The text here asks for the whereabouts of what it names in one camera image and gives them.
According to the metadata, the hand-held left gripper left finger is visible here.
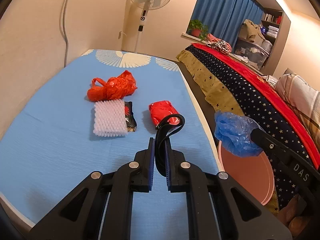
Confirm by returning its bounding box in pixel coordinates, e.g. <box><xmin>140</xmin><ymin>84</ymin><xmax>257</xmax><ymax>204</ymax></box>
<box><xmin>27</xmin><ymin>137</ymin><xmax>155</xmax><ymax>240</ymax></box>

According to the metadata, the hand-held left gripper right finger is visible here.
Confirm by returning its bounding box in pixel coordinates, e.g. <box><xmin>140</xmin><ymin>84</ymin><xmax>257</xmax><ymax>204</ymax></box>
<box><xmin>164</xmin><ymin>140</ymin><xmax>293</xmax><ymax>240</ymax></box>

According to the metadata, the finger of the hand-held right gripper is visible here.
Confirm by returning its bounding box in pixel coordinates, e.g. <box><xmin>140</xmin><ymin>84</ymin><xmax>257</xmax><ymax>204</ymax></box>
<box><xmin>251</xmin><ymin>128</ymin><xmax>288</xmax><ymax>161</ymax></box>

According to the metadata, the blue plastic bag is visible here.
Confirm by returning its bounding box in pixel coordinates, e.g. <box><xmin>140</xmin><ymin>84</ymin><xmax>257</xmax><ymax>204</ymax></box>
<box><xmin>214</xmin><ymin>110</ymin><xmax>264</xmax><ymax>158</ymax></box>

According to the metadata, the pink plastic bin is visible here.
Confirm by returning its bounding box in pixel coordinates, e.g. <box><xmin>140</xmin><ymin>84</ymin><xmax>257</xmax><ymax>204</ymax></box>
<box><xmin>217</xmin><ymin>140</ymin><xmax>275</xmax><ymax>205</ymax></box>

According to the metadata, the red bundle with black strap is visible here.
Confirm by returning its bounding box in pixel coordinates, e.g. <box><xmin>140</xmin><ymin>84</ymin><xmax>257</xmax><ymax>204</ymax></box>
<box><xmin>149</xmin><ymin>100</ymin><xmax>186</xmax><ymax>178</ymax></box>

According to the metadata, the person's right hand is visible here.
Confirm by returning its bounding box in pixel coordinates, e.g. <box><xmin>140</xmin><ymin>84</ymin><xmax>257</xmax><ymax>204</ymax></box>
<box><xmin>277</xmin><ymin>195</ymin><xmax>313</xmax><ymax>238</ymax></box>

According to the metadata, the black snack packet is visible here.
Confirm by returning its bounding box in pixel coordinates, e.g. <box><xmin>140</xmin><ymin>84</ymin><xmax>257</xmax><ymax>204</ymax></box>
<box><xmin>124</xmin><ymin>101</ymin><xmax>138</xmax><ymax>132</ymax></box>

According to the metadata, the beige striped pillow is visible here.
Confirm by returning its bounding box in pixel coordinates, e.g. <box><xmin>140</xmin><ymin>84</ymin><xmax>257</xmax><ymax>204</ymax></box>
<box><xmin>275</xmin><ymin>68</ymin><xmax>320</xmax><ymax>153</ymax></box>

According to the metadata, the navy star-printed blanket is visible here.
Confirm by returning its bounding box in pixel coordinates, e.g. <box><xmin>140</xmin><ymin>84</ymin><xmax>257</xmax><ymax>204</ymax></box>
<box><xmin>176</xmin><ymin>44</ymin><xmax>320</xmax><ymax>210</ymax></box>

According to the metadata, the white crumpled cloth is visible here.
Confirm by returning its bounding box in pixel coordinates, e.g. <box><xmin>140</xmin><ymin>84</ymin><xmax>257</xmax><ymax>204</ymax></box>
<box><xmin>266</xmin><ymin>75</ymin><xmax>278</xmax><ymax>88</ymax></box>

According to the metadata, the red blanket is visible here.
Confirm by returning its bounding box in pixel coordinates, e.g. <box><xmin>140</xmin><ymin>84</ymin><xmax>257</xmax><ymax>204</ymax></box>
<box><xmin>191</xmin><ymin>42</ymin><xmax>320</xmax><ymax>170</ymax></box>

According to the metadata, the white foam net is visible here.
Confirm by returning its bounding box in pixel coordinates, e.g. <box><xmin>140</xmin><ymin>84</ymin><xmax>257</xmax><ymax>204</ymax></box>
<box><xmin>94</xmin><ymin>99</ymin><xmax>128</xmax><ymax>138</ymax></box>

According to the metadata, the orange plastic bag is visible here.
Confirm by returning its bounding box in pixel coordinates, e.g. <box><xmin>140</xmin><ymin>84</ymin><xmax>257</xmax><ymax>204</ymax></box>
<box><xmin>87</xmin><ymin>70</ymin><xmax>138</xmax><ymax>102</ymax></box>

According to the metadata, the clear storage box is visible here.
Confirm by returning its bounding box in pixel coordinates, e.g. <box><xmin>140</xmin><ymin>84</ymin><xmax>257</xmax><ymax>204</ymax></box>
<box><xmin>234</xmin><ymin>37</ymin><xmax>272</xmax><ymax>70</ymax></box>

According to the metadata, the black white striped cloth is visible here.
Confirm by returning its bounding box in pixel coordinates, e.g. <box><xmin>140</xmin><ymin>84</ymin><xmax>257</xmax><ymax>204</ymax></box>
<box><xmin>207</xmin><ymin>39</ymin><xmax>232</xmax><ymax>55</ymax></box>

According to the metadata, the stack of white packets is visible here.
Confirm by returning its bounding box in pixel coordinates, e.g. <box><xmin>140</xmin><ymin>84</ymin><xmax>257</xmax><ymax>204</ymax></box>
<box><xmin>261</xmin><ymin>25</ymin><xmax>279</xmax><ymax>37</ymax></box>

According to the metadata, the beige jacket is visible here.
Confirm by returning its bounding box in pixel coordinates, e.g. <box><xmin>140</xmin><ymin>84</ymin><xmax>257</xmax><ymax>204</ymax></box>
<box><xmin>241</xmin><ymin>19</ymin><xmax>265</xmax><ymax>43</ymax></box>

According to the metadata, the wooden bookshelf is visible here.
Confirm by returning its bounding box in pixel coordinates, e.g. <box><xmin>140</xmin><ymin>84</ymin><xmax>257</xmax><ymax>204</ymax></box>
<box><xmin>261</xmin><ymin>9</ymin><xmax>284</xmax><ymax>43</ymax></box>

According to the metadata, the row of books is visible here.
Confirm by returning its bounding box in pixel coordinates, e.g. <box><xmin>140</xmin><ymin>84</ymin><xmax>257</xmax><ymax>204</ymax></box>
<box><xmin>264</xmin><ymin>13</ymin><xmax>282</xmax><ymax>24</ymax></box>

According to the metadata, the potted green plant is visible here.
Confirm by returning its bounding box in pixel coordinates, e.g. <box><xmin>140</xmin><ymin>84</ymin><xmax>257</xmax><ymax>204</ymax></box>
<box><xmin>187</xmin><ymin>19</ymin><xmax>208</xmax><ymax>40</ymax></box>

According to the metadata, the blue curtain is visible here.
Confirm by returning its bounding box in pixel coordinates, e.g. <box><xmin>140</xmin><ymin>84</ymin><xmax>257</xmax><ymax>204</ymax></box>
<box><xmin>189</xmin><ymin>0</ymin><xmax>264</xmax><ymax>53</ymax></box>

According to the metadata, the grey wall cable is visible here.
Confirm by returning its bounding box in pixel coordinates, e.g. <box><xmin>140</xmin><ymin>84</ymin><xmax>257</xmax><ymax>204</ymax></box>
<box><xmin>61</xmin><ymin>0</ymin><xmax>73</xmax><ymax>67</ymax></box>

